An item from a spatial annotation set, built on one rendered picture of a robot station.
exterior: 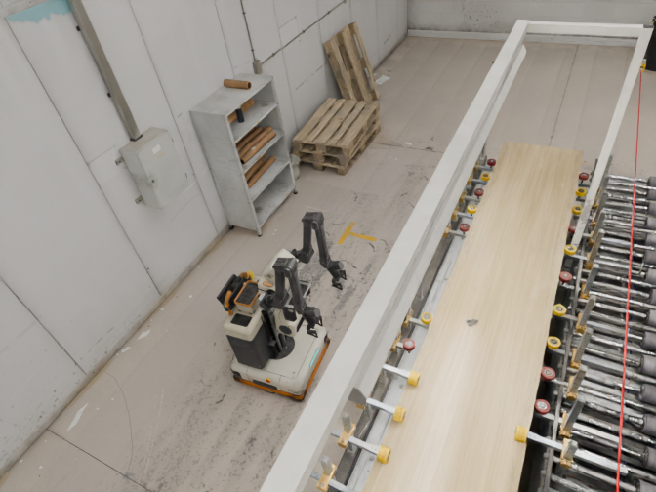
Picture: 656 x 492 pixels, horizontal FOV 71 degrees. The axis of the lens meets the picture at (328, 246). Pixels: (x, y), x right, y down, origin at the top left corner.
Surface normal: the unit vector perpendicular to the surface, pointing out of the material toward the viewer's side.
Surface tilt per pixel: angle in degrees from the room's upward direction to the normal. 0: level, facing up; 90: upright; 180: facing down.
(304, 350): 0
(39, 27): 90
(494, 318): 0
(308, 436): 0
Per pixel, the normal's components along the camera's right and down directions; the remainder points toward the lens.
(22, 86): 0.89, 0.23
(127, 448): -0.12, -0.72
